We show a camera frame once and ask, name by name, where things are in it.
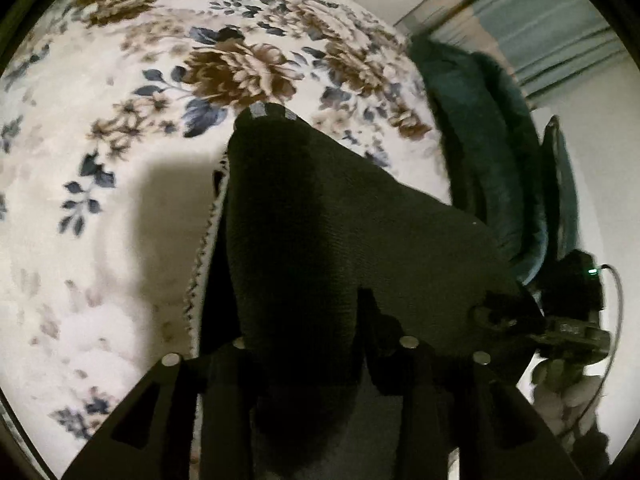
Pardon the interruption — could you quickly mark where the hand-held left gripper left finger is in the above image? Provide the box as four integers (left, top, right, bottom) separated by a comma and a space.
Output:
62, 337, 263, 480

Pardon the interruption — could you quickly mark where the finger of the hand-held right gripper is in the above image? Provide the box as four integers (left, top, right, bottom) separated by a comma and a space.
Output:
471, 291, 547, 337

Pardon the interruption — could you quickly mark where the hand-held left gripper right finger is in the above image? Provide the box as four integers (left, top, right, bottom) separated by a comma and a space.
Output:
356, 287, 585, 480

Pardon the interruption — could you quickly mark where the dark garment with striped trim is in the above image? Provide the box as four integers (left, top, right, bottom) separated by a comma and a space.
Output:
199, 102, 547, 463

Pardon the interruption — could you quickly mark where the person's right forearm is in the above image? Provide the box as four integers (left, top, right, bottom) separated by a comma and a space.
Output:
570, 427, 613, 480

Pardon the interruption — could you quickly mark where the person's right hand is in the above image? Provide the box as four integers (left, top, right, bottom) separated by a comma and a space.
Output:
530, 357, 608, 443

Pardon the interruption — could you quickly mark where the dark teal cloth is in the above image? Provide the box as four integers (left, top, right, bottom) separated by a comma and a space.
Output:
406, 37, 582, 288

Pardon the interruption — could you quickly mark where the printed floral checked blanket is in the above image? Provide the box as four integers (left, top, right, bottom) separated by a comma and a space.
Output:
0, 0, 455, 463

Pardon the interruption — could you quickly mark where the grey-blue curtain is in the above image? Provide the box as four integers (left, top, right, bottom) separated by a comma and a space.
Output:
392, 0, 628, 103

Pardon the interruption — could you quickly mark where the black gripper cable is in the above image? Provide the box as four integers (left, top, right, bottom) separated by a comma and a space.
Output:
560, 263, 625, 438

